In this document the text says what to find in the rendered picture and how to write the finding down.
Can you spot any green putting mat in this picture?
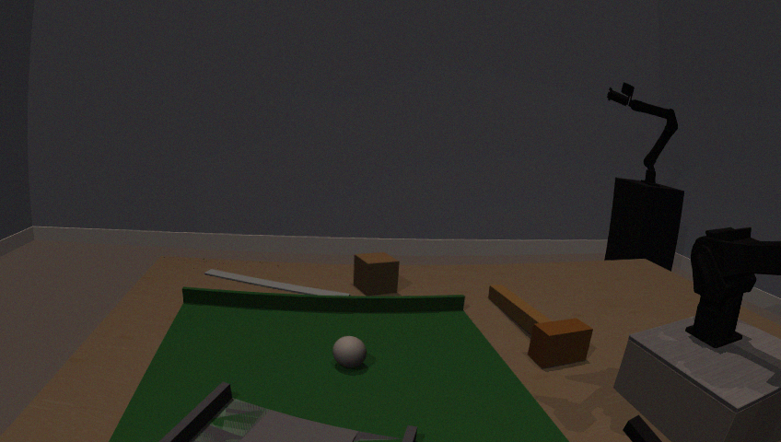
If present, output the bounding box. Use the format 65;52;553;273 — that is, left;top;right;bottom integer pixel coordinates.
109;302;569;442

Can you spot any brown cube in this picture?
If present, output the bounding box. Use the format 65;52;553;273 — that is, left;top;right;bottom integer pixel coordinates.
354;252;400;296

